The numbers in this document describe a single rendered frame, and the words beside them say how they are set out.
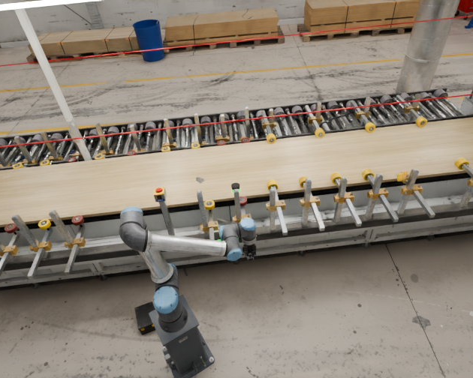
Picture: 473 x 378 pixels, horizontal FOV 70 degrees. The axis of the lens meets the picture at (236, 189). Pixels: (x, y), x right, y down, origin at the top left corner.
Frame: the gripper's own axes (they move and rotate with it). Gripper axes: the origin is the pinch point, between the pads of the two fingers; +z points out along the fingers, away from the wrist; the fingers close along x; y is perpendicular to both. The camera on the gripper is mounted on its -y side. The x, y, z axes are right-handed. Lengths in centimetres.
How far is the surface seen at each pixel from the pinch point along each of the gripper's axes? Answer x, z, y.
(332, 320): 63, 83, 12
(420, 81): 294, 52, -319
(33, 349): -182, 83, 5
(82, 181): -133, -7, -93
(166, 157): -62, -8, -113
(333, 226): 68, 13, -29
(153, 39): -126, 37, -589
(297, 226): 41, 12, -32
